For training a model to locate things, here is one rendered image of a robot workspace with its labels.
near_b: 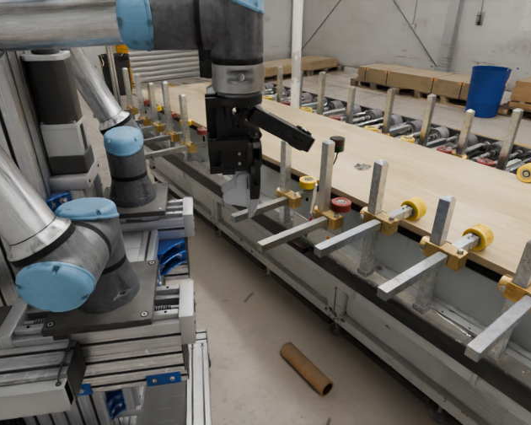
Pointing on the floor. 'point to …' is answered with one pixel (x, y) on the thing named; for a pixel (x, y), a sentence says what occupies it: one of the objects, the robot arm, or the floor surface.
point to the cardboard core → (323, 384)
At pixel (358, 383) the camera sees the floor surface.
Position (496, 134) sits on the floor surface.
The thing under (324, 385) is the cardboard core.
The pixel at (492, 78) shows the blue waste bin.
